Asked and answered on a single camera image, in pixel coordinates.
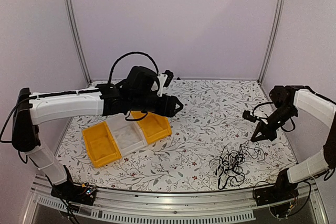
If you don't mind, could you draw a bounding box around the near yellow plastic bin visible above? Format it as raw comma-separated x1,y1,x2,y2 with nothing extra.
82,122,121,168

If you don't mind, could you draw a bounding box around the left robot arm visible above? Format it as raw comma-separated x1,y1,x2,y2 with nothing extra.
7,66,184,200

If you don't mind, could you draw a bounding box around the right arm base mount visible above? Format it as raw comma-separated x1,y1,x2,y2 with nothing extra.
253,168,299,218

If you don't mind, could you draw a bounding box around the white translucent plastic bin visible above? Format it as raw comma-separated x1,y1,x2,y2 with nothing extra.
106,114,148,157

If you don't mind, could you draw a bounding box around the tangled black cable pile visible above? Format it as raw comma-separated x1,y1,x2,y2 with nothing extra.
208,141,266,190

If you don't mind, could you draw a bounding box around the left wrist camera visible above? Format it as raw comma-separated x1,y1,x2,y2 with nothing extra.
157,70,174,97

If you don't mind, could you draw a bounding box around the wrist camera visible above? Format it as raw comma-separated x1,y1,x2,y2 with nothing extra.
157,70,174,97
242,110,268,124

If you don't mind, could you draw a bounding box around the right aluminium frame post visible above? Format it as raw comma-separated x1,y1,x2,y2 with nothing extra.
258,0,285,85

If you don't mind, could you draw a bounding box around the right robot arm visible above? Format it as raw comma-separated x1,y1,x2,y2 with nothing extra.
243,86,335,201

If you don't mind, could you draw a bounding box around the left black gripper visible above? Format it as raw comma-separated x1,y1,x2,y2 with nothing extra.
130,94,184,118

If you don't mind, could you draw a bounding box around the front aluminium rail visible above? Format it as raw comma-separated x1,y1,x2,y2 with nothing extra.
23,175,329,223

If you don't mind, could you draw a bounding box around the aluminium frame post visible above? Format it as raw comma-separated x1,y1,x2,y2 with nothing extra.
258,0,285,85
64,0,92,84

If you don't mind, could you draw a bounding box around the floral table cloth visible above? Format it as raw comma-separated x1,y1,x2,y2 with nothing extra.
56,80,296,192

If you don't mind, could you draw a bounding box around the far yellow plastic bin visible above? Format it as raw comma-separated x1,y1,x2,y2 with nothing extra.
136,112,172,145

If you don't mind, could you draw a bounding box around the left aluminium frame post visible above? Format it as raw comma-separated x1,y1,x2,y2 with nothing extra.
64,0,92,84

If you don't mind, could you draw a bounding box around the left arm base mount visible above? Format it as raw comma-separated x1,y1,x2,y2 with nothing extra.
51,165,97,206

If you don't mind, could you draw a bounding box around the yellow plastic bin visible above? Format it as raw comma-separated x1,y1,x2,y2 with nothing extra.
82,122,121,168
136,112,172,145

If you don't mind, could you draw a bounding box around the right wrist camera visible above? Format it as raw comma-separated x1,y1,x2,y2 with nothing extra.
242,110,268,124

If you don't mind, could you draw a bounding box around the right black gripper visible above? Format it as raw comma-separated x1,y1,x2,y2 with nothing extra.
251,105,297,142

